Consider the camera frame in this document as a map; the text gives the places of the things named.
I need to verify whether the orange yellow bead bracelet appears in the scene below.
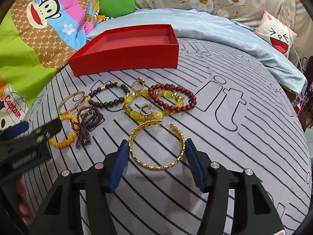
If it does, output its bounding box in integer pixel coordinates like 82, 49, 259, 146
48, 113, 79, 149

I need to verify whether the thin rose gold bangle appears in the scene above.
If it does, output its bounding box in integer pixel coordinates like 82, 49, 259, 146
57, 91, 86, 116

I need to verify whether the purple garnet multi-strand bracelet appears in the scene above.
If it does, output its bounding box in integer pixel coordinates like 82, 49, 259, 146
70, 104, 104, 149

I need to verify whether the dark brown bead bracelet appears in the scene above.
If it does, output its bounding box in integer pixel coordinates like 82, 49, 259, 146
87, 82, 131, 108

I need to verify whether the gold hoop earring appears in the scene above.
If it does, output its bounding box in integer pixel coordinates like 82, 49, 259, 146
139, 104, 153, 118

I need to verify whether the gold ring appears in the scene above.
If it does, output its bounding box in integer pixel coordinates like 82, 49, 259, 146
131, 76, 146, 91

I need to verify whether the gold chain bangle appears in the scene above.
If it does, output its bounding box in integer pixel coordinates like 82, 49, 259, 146
128, 119, 186, 172

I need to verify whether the dark red bead bracelet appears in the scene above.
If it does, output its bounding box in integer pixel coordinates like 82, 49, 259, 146
147, 83, 197, 114

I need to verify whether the yellow crystal bead bracelet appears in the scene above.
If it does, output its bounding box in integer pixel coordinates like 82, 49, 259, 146
122, 89, 185, 123

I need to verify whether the left hand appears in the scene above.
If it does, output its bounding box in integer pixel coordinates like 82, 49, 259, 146
15, 176, 32, 225

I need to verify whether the striped lavender bed sheet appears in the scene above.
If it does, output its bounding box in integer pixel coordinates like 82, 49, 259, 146
22, 38, 311, 234

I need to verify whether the red cardboard tray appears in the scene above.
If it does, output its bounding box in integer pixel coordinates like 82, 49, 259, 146
68, 24, 179, 76

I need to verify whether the cartoon monkey quilt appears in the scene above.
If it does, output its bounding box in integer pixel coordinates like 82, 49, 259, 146
1, 0, 103, 129

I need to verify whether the green plush cushion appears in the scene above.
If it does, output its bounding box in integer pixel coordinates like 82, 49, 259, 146
99, 0, 136, 18

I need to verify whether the light blue pillow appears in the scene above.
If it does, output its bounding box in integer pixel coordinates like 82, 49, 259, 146
86, 9, 307, 96

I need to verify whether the pink cartoon face pillow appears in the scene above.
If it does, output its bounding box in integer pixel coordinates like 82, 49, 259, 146
254, 10, 297, 58

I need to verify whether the white charging cable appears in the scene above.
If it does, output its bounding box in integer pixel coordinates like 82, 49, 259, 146
281, 2, 304, 74

